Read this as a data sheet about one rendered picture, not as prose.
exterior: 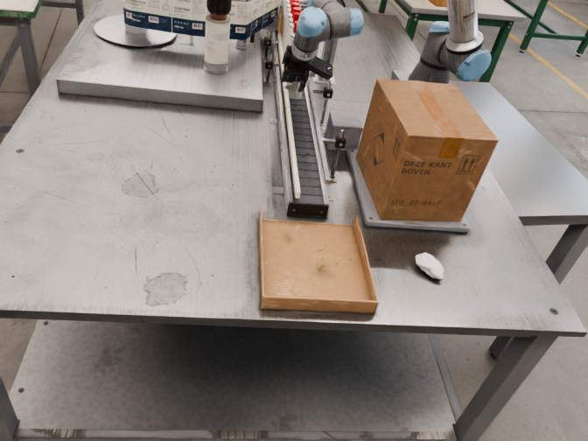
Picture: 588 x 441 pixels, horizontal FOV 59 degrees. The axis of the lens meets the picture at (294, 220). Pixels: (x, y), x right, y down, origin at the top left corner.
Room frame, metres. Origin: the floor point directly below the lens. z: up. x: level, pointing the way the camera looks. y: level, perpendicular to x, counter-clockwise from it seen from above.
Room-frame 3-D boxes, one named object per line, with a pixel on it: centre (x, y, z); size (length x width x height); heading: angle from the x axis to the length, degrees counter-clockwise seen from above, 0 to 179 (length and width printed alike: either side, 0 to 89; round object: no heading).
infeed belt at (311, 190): (1.89, 0.12, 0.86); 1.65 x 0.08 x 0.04; 11
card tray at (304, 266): (0.92, -0.06, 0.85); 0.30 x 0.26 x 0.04; 11
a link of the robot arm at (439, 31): (1.85, -0.40, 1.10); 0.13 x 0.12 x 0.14; 28
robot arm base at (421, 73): (1.86, -0.39, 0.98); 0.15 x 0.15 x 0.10
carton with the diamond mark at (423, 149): (1.28, -0.31, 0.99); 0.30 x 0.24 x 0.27; 15
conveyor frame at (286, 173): (1.89, 0.12, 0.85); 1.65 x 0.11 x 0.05; 11
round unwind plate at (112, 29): (1.95, 0.75, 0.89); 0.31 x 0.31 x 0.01
